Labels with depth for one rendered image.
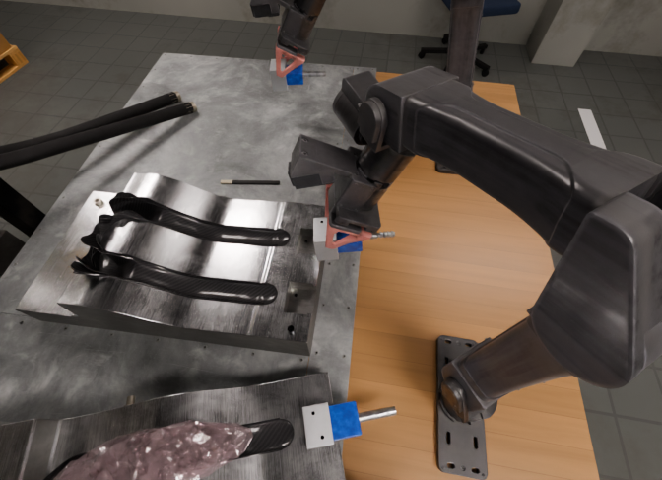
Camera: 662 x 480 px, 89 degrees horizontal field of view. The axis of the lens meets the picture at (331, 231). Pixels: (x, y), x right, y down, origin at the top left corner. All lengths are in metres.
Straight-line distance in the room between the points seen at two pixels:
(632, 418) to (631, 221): 1.59
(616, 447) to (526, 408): 1.06
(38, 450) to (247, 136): 0.71
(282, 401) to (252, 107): 0.76
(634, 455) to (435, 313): 1.20
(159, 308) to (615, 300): 0.55
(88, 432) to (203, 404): 0.16
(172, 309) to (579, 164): 0.54
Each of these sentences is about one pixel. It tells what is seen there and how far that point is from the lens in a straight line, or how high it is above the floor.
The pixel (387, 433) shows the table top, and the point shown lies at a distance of 0.61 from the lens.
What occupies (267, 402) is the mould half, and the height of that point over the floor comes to 0.85.
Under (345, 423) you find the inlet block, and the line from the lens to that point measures 0.53.
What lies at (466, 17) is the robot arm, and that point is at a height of 1.11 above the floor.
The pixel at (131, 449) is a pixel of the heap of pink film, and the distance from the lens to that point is 0.54.
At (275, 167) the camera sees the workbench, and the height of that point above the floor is 0.80.
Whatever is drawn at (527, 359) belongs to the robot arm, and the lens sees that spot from 0.37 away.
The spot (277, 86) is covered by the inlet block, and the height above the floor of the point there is 0.91.
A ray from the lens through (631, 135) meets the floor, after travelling 2.82.
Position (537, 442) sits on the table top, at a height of 0.80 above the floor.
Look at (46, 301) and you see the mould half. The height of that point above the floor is 0.86.
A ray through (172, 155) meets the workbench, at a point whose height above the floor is 0.80.
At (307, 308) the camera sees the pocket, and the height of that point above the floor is 0.86.
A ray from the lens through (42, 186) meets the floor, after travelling 2.43.
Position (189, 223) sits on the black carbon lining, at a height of 0.90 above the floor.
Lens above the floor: 1.40
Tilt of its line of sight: 57 degrees down
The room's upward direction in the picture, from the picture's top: straight up
